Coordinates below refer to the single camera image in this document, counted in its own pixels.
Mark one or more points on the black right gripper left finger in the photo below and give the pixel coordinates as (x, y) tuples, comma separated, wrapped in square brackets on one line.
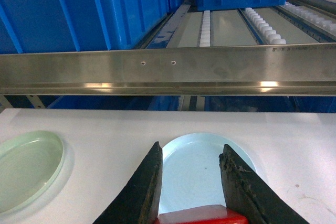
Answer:
[(138, 201)]

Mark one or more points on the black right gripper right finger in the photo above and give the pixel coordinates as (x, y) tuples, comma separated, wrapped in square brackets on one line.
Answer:
[(247, 194)]

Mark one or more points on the red one-stud toy block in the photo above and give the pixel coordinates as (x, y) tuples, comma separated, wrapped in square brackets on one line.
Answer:
[(203, 214)]

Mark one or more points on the pale blue round plate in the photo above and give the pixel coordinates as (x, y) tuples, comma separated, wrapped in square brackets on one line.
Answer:
[(191, 171)]

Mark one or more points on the pale green round plate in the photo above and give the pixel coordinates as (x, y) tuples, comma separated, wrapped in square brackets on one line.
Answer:
[(30, 163)]

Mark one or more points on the large blue bin upper left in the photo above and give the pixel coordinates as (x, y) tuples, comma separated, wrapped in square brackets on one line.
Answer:
[(31, 26)]

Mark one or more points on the stainless steel shelf rail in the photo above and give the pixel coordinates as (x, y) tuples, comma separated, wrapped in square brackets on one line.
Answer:
[(306, 69)]

